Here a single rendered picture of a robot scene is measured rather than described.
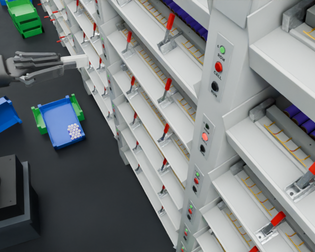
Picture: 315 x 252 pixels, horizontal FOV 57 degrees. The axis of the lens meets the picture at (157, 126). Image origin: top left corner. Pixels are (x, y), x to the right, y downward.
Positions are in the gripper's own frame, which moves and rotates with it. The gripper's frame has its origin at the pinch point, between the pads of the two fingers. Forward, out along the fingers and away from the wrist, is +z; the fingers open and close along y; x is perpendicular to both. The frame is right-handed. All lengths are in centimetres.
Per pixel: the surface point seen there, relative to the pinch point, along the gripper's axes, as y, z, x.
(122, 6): -11.9, 18.1, 9.1
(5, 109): -103, -19, -95
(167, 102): 13.9, 22.5, -8.5
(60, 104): -90, 14, -88
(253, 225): 54, 21, -11
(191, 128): 25.1, 23.5, -9.1
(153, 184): 5, 32, -65
